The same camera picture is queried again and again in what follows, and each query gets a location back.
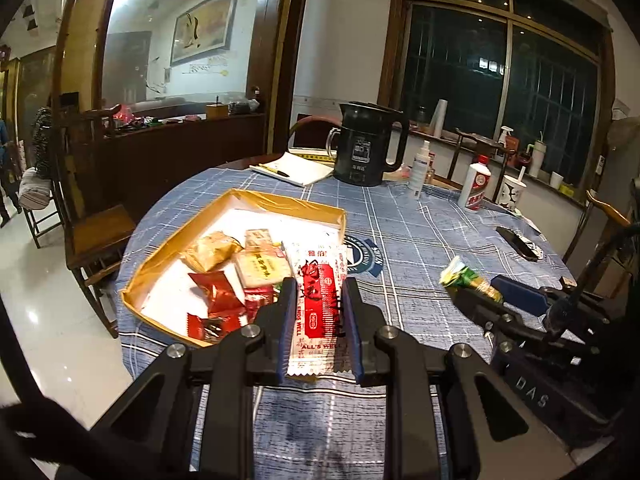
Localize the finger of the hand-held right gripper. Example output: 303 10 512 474
452 285 522 343
490 275 551 317

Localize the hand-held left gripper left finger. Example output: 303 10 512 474
87 277 300 480

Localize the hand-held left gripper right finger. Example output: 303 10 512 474
344 277 576 480

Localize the green pea snack packet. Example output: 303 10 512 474
439 256 503 303

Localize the white snack packet red label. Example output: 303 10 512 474
282 241 351 378

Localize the red candy packet dark print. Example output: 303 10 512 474
186 312 246 345

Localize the plain red candy packet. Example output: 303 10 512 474
188 270 246 317

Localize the gold cardboard box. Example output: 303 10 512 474
121 188 347 348

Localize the blue plaid tablecloth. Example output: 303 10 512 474
117 167 571 480

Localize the black and white paper cup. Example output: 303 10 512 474
497 175 527 213

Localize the gold foil snack packet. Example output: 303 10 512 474
181 231 244 272

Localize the light wooden armchair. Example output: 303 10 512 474
565 189 633 273

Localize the white liquor bottle red label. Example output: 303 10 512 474
458 154 491 212

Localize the white tumbler with straw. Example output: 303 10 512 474
529 132 550 179

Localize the white spray bottle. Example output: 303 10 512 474
407 140 432 200

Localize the white notebook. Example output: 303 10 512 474
249 152 335 187

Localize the black electric kettle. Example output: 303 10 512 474
327 101 408 187

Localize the stack of white paper cups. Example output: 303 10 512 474
431 99 447 138

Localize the round-back wooden chair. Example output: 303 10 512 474
288 114 346 152

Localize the dark wooden sideboard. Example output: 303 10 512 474
102 112 268 221

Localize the dark wooden armchair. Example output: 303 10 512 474
52 105 138 338

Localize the wooden chair curved top rail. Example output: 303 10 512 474
447 129 516 202

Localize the framed wall painting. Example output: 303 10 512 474
170 0 242 67

